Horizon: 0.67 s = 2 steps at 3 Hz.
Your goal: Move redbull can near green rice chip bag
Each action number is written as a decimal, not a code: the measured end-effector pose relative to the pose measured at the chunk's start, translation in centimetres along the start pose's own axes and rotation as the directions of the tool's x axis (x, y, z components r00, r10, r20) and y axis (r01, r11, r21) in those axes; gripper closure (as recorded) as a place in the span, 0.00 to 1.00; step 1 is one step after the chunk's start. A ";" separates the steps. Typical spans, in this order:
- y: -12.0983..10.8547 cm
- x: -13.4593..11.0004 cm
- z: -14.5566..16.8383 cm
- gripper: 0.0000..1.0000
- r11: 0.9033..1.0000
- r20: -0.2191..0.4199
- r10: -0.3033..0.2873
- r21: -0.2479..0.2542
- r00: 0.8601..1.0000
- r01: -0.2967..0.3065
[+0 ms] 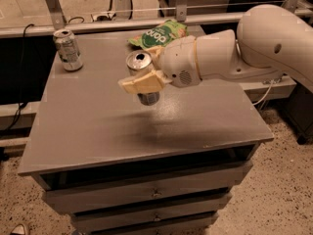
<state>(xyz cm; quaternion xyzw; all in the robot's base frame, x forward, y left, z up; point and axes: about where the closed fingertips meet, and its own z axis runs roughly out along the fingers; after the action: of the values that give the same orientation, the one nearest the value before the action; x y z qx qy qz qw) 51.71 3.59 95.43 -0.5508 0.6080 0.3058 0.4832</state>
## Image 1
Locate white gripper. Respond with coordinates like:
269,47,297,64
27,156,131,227
118,36,201,94

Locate redbull can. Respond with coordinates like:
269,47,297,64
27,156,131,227
126,50,159,106

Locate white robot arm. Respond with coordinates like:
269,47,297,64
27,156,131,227
118,5,313,94

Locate green rice chip bag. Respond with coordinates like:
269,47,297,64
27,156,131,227
128,20,188,49

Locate silver green soda can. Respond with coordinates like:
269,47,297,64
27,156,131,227
53,28,83,71

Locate grey metal railing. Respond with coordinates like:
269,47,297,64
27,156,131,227
0,0,313,39

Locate grey drawer cabinet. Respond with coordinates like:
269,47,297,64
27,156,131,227
19,32,272,223

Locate top cabinet drawer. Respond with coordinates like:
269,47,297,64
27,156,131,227
44,161,252,213

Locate cabinet drawer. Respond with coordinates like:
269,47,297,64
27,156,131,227
44,161,252,213
86,212,220,235
73,192,232,232

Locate middle cabinet drawer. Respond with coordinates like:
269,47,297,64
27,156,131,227
73,192,232,232

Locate bottom cabinet drawer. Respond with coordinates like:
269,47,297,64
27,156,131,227
86,212,220,235

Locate shoe tip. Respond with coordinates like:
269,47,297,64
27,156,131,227
9,223,29,235

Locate white cable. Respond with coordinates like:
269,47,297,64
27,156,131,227
252,80,275,107

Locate black cable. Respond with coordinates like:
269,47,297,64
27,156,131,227
3,23,36,132

